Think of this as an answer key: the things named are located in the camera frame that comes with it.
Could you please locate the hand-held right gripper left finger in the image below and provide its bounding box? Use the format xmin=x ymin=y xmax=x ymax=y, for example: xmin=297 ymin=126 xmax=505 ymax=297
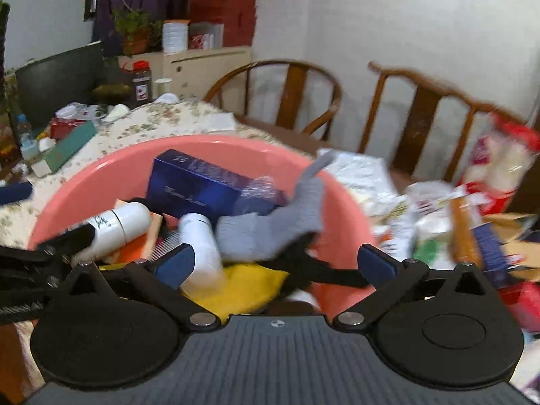
xmin=67 ymin=242 xmax=222 ymax=332

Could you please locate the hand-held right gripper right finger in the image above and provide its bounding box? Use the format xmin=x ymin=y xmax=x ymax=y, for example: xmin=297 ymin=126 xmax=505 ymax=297
xmin=332 ymin=242 xmax=487 ymax=332

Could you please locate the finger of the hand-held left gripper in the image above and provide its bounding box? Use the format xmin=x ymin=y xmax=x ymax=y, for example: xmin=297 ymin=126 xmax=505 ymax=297
xmin=0 ymin=182 xmax=33 ymax=208
xmin=0 ymin=223 xmax=96 ymax=263

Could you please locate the white bottle with black print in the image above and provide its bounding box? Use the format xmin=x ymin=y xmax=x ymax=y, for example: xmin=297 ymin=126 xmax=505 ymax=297
xmin=70 ymin=201 xmax=152 ymax=263

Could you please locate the pink plastic basin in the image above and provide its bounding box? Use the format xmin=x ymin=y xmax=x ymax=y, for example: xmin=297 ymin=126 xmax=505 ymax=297
xmin=27 ymin=135 xmax=379 ymax=318

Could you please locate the gray sock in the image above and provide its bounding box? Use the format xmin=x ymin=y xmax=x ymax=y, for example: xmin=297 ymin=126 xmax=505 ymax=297
xmin=215 ymin=152 xmax=339 ymax=263

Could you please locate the white comb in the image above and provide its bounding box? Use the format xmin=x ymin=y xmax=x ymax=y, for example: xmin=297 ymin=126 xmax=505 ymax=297
xmin=145 ymin=234 xmax=182 ymax=265

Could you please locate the plain white bottle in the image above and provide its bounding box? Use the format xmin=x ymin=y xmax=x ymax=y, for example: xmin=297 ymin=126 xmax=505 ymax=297
xmin=177 ymin=213 xmax=227 ymax=294

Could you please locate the orange box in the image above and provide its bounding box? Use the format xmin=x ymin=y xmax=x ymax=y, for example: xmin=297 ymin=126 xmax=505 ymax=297
xmin=102 ymin=212 xmax=165 ymax=265

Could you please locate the plastic water bottle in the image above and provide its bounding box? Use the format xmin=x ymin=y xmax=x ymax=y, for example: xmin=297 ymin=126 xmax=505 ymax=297
xmin=15 ymin=114 xmax=41 ymax=161

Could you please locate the crumpled white bag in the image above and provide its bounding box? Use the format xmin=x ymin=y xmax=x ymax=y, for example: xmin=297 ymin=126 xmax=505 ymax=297
xmin=373 ymin=181 xmax=459 ymax=263

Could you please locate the yellow cloth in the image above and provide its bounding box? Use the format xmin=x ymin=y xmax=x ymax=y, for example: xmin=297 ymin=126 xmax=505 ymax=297
xmin=99 ymin=262 xmax=293 ymax=322

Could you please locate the green box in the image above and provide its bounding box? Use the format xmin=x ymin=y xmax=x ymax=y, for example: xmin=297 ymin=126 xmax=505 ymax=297
xmin=30 ymin=120 xmax=99 ymax=178

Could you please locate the white printed plastic bag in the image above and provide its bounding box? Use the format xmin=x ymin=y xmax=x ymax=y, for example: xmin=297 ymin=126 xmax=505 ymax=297
xmin=318 ymin=147 xmax=408 ymax=217

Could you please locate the red package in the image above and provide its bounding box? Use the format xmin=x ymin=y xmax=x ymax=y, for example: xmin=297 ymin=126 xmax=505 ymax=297
xmin=50 ymin=118 xmax=92 ymax=140

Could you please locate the brown paper packet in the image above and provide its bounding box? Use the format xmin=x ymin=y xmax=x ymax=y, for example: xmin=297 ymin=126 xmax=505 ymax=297
xmin=449 ymin=196 xmax=484 ymax=267

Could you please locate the small dark blue box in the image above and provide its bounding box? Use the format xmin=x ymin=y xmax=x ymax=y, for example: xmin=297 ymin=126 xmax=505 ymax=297
xmin=472 ymin=221 xmax=514 ymax=284

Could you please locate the black monitor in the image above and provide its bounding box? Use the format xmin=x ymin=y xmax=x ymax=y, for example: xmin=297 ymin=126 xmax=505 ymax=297
xmin=15 ymin=41 xmax=105 ymax=130

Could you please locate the dark olive bowl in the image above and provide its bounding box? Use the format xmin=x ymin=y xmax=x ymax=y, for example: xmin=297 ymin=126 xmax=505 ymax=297
xmin=92 ymin=84 xmax=133 ymax=102

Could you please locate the white tissue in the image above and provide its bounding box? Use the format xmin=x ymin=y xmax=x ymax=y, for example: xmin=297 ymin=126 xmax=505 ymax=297
xmin=207 ymin=114 xmax=237 ymax=133

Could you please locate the cardboard piece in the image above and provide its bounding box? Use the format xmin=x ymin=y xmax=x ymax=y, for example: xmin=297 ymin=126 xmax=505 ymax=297
xmin=485 ymin=213 xmax=540 ymax=271

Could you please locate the straight-back wooden chair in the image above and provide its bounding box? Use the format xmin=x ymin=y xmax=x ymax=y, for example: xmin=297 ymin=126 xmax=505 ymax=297
xmin=358 ymin=61 xmax=533 ymax=183

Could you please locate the black slatted rack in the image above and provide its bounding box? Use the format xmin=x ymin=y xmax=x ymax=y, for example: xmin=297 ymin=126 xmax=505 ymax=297
xmin=0 ymin=2 xmax=11 ymax=73

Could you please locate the bagged pack of paper cups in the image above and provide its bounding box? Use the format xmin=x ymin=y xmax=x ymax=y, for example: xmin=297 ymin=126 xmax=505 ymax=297
xmin=458 ymin=114 xmax=540 ymax=217

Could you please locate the dark bottle with red cap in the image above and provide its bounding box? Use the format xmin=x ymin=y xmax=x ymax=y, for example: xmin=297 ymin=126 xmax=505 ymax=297
xmin=132 ymin=61 xmax=153 ymax=104

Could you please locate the round-back wooden chair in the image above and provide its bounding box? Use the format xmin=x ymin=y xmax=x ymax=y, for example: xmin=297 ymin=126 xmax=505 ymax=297
xmin=202 ymin=60 xmax=343 ymax=141

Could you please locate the beige cabinet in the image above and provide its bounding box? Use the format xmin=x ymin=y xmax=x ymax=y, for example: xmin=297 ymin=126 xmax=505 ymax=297
xmin=118 ymin=46 xmax=252 ymax=103

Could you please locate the potted plant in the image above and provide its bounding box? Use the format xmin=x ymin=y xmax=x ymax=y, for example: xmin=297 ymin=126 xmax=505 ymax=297
xmin=112 ymin=8 xmax=163 ymax=56

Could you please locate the red and white box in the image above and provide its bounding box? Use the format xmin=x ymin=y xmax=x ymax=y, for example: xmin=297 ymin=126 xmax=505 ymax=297
xmin=188 ymin=22 xmax=224 ymax=50

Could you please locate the white can with orange lid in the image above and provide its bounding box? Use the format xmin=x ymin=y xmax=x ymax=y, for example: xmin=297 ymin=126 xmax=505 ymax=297
xmin=162 ymin=19 xmax=190 ymax=55

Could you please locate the stack of red boxes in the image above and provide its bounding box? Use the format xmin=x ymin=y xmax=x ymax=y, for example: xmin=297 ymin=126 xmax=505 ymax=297
xmin=188 ymin=0 xmax=262 ymax=50

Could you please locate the black strap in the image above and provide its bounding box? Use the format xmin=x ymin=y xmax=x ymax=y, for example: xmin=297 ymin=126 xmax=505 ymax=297
xmin=257 ymin=236 xmax=373 ymax=301

